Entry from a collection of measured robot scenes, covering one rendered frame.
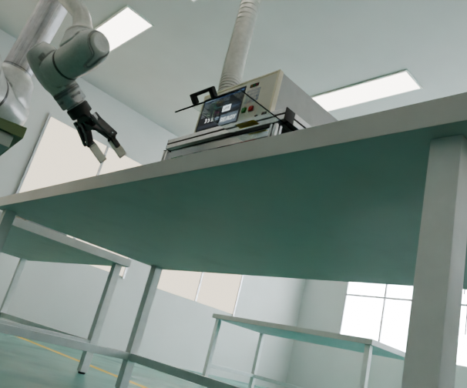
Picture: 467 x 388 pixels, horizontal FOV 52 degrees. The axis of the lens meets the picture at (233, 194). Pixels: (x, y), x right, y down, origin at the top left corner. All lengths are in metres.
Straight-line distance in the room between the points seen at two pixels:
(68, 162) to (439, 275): 6.07
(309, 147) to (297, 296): 8.53
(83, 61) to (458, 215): 1.12
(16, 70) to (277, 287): 7.56
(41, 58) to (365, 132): 1.08
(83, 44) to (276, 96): 0.69
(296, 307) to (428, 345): 8.69
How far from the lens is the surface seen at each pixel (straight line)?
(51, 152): 6.50
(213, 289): 7.85
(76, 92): 1.63
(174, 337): 7.48
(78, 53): 1.50
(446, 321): 0.72
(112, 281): 3.24
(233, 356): 8.32
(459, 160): 0.79
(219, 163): 1.09
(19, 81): 1.84
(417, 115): 0.81
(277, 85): 1.77
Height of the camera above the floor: 0.30
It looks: 19 degrees up
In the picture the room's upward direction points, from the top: 15 degrees clockwise
